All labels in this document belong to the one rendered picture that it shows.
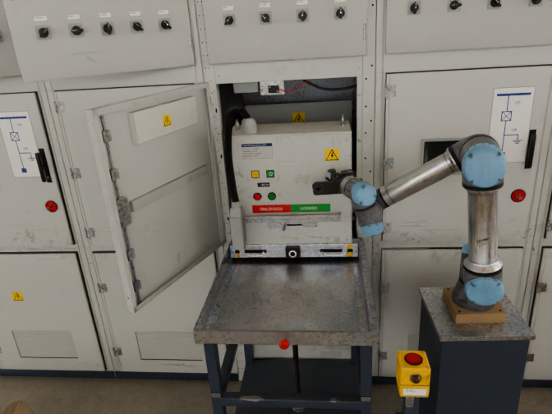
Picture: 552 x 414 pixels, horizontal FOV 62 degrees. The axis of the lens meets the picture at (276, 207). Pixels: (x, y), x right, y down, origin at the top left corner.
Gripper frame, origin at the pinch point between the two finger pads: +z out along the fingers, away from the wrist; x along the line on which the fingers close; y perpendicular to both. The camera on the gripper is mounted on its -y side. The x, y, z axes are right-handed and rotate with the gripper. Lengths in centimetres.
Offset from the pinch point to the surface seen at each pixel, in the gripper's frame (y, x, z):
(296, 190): -11.1, -4.7, 5.9
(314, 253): -6.1, -33.0, 6.3
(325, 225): -0.6, -21.0, 4.3
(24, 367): -159, -100, 85
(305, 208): -7.8, -12.7, 5.7
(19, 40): -100, 61, 10
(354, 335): -8, -44, -42
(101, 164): -79, 19, -14
